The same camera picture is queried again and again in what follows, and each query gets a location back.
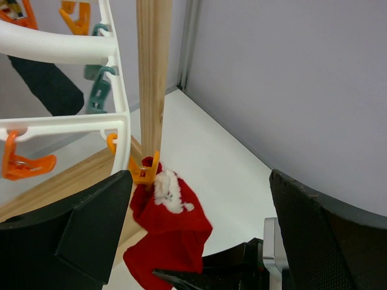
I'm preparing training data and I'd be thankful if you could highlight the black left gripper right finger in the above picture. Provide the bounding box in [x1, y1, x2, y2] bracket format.
[269, 169, 386, 289]

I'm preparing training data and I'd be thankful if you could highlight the white round clip hanger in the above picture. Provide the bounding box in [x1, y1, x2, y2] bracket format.
[1, 1, 131, 173]

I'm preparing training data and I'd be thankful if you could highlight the dark navy sock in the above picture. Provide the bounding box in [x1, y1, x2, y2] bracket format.
[8, 56, 85, 117]

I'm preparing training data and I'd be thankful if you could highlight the orange clothes peg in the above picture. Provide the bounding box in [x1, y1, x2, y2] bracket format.
[106, 132, 161, 187]

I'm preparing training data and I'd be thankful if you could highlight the teal clothes peg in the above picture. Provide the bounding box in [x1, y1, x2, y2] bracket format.
[84, 65, 115, 114]

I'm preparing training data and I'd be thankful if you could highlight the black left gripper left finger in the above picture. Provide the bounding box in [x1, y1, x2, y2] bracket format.
[1, 170, 132, 289]

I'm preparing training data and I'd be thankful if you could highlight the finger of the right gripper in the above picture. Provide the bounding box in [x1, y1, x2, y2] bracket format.
[153, 238, 266, 290]

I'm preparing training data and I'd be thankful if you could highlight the red santa sock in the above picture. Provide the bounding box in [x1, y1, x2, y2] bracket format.
[123, 163, 212, 289]

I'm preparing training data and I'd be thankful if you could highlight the wooden hanger rack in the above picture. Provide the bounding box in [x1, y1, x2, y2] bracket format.
[0, 0, 174, 272]

